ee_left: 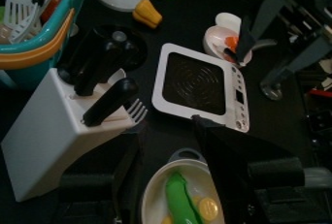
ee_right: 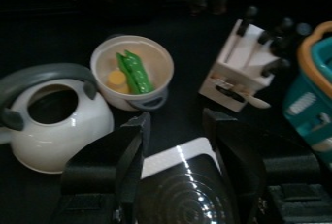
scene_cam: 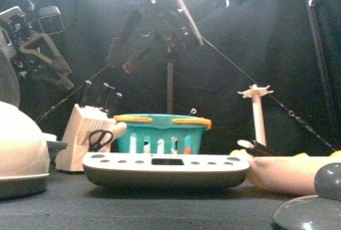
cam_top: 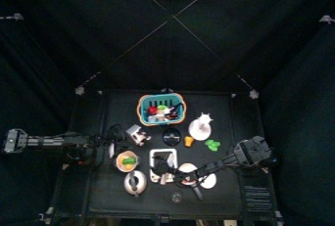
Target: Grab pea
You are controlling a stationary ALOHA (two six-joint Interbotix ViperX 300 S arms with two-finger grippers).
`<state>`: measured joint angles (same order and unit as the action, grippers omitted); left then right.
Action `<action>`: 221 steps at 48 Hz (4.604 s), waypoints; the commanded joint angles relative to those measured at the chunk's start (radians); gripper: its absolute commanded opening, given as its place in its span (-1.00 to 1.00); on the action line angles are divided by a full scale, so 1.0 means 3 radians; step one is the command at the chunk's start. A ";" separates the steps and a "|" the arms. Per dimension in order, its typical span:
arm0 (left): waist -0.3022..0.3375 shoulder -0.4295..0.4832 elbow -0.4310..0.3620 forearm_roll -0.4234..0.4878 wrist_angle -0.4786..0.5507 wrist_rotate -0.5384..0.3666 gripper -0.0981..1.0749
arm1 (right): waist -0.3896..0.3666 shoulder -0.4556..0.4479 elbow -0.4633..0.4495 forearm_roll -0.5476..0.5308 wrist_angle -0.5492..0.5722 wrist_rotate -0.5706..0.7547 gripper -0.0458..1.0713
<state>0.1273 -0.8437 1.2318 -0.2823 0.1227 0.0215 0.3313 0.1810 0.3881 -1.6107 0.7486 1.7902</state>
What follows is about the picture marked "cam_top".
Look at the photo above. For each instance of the beige toy knife block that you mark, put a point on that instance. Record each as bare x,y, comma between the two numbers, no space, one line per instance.
137,133

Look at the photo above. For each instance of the orange toy carrot piece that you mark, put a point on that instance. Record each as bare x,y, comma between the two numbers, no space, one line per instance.
188,141

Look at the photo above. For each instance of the green toy vegetable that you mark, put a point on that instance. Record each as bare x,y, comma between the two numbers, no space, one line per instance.
127,161

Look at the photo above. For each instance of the white toy kettle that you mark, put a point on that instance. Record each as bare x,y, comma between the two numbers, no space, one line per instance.
135,182

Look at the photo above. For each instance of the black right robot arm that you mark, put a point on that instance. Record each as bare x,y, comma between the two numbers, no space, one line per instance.
251,151

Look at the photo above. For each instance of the white toy food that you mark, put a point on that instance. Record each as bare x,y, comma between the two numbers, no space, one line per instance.
158,116

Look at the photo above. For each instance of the red toy food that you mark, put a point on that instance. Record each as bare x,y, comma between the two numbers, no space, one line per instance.
153,110

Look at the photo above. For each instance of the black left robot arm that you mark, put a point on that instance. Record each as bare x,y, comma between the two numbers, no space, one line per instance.
43,142

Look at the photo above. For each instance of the toy pot with orange rim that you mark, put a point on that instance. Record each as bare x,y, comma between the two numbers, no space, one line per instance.
122,166

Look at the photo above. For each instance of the pale peach oval toy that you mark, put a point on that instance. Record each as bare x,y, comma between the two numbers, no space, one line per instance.
209,181

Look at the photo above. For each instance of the black round disc with print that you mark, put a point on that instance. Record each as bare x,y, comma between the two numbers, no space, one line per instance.
171,137

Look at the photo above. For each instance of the white toy kitchen scale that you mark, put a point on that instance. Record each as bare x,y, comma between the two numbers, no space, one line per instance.
153,177

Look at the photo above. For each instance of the light green toy food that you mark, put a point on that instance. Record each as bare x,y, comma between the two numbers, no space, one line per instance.
162,107

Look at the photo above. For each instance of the white toy with spiky top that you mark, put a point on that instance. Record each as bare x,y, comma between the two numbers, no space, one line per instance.
200,129

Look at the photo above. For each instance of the black toy utensil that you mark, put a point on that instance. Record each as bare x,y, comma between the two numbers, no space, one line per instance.
174,114

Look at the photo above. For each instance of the white printed label sticker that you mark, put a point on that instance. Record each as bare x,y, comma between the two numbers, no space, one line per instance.
257,197

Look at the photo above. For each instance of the black slim utensil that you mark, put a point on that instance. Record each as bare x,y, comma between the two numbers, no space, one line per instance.
197,192

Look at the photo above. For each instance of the green toy pea pod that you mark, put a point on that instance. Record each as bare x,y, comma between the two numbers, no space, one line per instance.
212,145

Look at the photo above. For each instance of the metal frame bracket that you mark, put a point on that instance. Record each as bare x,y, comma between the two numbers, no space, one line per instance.
326,18
253,93
79,89

